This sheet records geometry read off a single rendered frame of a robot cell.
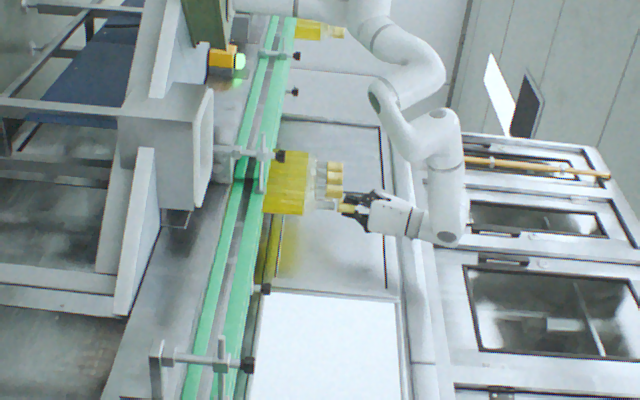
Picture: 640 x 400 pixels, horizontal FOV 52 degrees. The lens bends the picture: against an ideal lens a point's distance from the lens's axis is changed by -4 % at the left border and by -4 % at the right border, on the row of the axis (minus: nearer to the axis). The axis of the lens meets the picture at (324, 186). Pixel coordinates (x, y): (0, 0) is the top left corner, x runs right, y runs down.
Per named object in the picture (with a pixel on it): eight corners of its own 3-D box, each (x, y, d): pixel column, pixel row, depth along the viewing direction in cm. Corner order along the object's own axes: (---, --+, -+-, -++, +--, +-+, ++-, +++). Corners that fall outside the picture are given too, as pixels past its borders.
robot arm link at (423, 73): (358, 38, 143) (396, 71, 134) (410, 13, 146) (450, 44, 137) (365, 85, 154) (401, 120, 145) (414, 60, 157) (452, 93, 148)
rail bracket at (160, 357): (119, 403, 110) (251, 418, 111) (110, 336, 101) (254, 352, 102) (127, 381, 114) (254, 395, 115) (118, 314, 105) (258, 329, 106)
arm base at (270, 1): (224, -4, 149) (292, 4, 149) (232, -53, 151) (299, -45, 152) (229, 25, 164) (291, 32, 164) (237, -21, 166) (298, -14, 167)
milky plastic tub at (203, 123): (160, 208, 145) (199, 212, 145) (156, 118, 132) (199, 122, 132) (176, 165, 159) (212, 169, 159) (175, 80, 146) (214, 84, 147)
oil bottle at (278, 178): (233, 197, 175) (314, 205, 176) (233, 179, 172) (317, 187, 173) (236, 184, 180) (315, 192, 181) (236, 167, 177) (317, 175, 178)
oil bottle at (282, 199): (230, 210, 171) (314, 218, 171) (230, 192, 167) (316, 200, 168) (233, 196, 175) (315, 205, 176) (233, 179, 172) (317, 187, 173)
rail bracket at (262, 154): (231, 192, 164) (281, 197, 165) (232, 132, 155) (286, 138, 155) (232, 185, 167) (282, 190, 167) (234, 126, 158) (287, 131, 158)
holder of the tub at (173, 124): (159, 227, 148) (193, 230, 148) (154, 118, 132) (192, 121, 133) (175, 184, 162) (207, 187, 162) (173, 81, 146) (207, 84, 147)
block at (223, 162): (202, 183, 163) (231, 186, 163) (202, 150, 158) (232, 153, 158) (205, 175, 166) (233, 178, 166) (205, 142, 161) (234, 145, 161)
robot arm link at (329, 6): (291, 27, 159) (358, 36, 160) (296, -23, 151) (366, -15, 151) (295, 10, 167) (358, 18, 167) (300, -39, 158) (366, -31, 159)
